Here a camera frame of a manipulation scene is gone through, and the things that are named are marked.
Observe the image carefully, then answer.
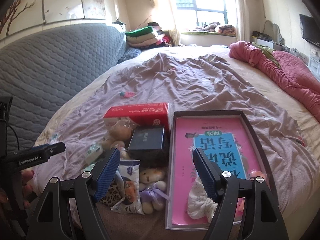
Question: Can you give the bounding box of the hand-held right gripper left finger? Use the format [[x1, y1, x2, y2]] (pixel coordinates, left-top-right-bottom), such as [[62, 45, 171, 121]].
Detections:
[[26, 147, 122, 240]]

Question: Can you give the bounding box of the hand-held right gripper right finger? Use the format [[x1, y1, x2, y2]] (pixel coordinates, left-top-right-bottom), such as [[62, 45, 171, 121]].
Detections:
[[192, 147, 288, 240]]

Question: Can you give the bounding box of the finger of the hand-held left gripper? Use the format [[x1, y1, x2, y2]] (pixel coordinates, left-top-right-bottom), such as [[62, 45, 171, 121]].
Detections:
[[2, 142, 66, 172]]

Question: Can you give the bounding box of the green floral tissue packet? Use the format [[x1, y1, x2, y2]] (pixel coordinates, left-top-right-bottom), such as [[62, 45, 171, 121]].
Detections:
[[81, 162, 97, 173], [84, 142, 104, 164]]

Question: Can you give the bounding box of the white cartoon snack packet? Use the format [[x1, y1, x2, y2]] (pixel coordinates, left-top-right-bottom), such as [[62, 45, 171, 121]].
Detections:
[[111, 159, 145, 215]]

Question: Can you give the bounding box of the shallow cardboard tray box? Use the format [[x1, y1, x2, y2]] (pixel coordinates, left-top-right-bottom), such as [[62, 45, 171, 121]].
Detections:
[[165, 110, 273, 230]]

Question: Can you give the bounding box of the plush bear with purple dress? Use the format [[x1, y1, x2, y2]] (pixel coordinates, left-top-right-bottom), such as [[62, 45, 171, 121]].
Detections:
[[139, 167, 167, 214]]

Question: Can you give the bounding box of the person's left hand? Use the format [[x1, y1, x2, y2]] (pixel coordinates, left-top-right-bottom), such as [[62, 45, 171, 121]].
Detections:
[[21, 169, 35, 203]]

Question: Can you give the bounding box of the leopard print cloth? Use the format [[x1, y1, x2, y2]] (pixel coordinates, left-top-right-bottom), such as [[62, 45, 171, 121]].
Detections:
[[101, 182, 123, 207]]

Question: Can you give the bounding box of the pink book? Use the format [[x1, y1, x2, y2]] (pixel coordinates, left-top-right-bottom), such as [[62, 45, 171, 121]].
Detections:
[[171, 116, 269, 224]]

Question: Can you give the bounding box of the white floral cloth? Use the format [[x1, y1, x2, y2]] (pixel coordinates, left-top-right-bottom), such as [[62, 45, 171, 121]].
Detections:
[[186, 180, 219, 223]]

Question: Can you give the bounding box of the cream plush with pink ribbon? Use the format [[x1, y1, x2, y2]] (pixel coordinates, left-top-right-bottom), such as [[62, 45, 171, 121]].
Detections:
[[100, 140, 130, 159]]

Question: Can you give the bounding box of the bagged bread bun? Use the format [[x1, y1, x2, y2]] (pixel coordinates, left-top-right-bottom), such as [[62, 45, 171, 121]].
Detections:
[[105, 121, 134, 150]]

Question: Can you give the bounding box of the dark blue box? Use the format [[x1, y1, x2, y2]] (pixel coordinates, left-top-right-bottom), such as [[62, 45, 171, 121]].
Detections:
[[127, 126, 167, 160]]

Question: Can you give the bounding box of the red cardboard box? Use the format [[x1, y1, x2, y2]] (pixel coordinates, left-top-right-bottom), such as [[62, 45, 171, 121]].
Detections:
[[103, 102, 170, 133]]

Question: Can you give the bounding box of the grey quilted headboard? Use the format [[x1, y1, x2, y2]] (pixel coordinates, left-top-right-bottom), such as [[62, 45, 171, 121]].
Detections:
[[0, 24, 128, 155]]

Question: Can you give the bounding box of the dark patterned pillow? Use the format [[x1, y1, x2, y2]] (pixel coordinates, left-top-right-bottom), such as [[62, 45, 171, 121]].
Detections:
[[117, 47, 142, 64]]

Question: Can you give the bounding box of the pink quilt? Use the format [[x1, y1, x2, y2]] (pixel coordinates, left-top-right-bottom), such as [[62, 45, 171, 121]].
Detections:
[[229, 41, 320, 130]]

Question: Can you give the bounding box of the stack of folded clothes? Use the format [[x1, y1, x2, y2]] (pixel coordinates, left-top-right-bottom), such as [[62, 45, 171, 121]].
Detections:
[[125, 22, 173, 49]]

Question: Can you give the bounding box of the patterned bedding on windowsill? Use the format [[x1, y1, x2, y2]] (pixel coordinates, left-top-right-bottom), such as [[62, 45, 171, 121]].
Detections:
[[195, 22, 237, 34]]

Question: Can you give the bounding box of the white drawer cabinet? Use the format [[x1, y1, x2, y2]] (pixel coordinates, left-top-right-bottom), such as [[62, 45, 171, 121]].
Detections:
[[309, 47, 320, 78]]

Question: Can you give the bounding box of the cream curtain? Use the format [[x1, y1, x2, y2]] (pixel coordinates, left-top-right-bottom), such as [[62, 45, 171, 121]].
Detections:
[[231, 0, 252, 48]]

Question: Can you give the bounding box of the window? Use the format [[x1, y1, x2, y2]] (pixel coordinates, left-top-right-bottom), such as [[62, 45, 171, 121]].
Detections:
[[172, 0, 229, 28]]

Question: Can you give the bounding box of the black television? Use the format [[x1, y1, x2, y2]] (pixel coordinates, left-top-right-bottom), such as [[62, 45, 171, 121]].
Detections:
[[299, 14, 320, 48]]

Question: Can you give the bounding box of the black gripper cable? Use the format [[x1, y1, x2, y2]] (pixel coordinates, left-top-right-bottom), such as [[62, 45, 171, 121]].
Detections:
[[6, 124, 20, 153]]

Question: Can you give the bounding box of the floral wall mural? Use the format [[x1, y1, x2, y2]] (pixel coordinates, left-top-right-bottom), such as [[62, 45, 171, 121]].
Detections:
[[0, 0, 107, 43]]

